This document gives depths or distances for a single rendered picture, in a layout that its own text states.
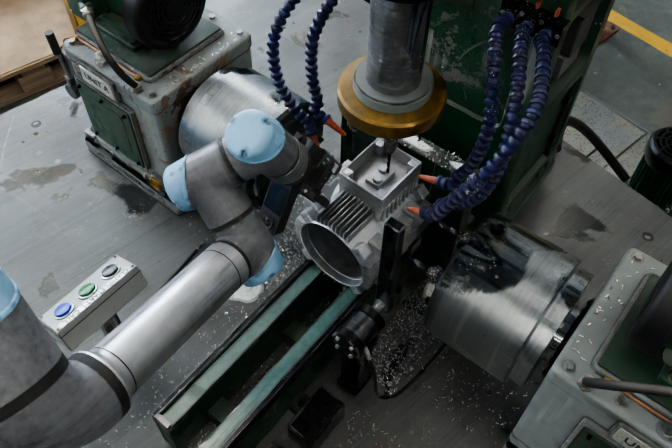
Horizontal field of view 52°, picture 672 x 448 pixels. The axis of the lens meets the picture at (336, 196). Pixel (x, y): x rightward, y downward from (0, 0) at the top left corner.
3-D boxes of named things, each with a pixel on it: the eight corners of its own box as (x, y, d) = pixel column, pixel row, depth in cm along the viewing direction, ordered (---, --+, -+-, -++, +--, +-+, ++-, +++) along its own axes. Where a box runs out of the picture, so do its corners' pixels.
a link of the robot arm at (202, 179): (192, 240, 102) (257, 208, 100) (152, 175, 99) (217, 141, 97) (204, 223, 109) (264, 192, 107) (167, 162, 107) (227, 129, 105)
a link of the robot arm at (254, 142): (210, 122, 98) (261, 94, 96) (243, 146, 108) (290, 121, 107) (227, 170, 95) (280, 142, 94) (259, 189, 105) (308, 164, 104)
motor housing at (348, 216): (356, 197, 151) (360, 137, 136) (427, 244, 144) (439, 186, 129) (294, 255, 141) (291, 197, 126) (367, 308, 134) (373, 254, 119)
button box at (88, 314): (128, 272, 128) (115, 252, 125) (149, 284, 124) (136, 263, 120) (52, 337, 120) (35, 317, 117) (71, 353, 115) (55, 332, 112)
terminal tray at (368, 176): (375, 160, 137) (378, 135, 132) (419, 187, 133) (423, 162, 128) (336, 196, 132) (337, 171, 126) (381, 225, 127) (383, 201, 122)
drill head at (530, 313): (449, 240, 145) (469, 162, 125) (634, 355, 129) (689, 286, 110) (378, 323, 132) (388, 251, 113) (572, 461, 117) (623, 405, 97)
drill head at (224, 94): (222, 99, 170) (209, 15, 150) (338, 171, 156) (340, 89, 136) (145, 158, 158) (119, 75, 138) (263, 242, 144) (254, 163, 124)
